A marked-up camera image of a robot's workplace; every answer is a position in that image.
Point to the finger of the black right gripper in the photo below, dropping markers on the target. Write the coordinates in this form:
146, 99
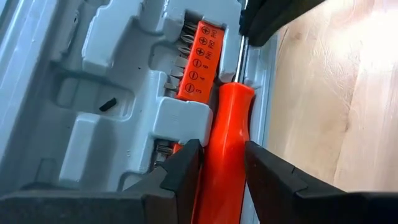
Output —
273, 18

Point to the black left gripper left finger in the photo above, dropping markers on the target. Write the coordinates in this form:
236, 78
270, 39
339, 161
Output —
174, 186

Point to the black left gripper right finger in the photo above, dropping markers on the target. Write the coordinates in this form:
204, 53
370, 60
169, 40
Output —
280, 193

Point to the red-orange bit holder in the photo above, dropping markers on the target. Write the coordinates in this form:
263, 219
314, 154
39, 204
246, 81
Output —
164, 151
203, 65

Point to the grey plastic tool case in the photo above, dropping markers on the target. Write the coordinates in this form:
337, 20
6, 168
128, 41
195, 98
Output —
109, 62

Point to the small black piece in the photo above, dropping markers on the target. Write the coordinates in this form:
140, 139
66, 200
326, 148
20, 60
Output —
108, 104

